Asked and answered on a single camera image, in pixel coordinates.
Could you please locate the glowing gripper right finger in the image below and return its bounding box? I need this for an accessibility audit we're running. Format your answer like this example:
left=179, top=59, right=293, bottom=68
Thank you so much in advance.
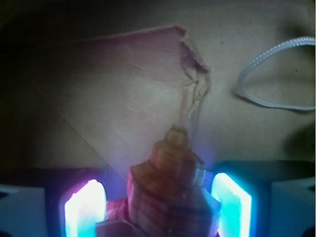
left=211, top=160, right=272, bottom=237

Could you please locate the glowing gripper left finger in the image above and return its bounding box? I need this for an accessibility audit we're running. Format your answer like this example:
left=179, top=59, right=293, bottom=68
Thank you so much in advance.
left=44, top=168, right=109, bottom=237

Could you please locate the orange spiral sea shell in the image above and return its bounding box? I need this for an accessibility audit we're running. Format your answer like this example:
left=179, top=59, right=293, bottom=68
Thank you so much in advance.
left=106, top=125, right=221, bottom=237

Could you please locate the brown paper bag tray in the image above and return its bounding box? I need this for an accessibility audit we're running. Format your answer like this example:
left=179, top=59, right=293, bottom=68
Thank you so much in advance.
left=0, top=0, right=316, bottom=179

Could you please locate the white string loop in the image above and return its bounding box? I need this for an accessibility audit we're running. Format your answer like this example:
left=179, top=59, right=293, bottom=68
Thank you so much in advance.
left=234, top=36, right=316, bottom=112

